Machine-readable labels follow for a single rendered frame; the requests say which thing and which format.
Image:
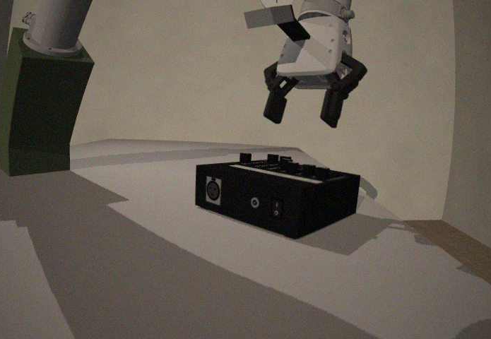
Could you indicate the black lighting desk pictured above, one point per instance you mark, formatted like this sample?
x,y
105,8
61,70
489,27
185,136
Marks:
x,y
275,196

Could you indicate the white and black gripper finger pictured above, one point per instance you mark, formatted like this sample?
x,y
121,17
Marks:
x,y
340,89
276,102

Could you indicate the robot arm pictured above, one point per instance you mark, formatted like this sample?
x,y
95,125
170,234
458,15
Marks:
x,y
57,25

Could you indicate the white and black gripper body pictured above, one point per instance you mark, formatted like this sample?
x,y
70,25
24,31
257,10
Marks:
x,y
310,60

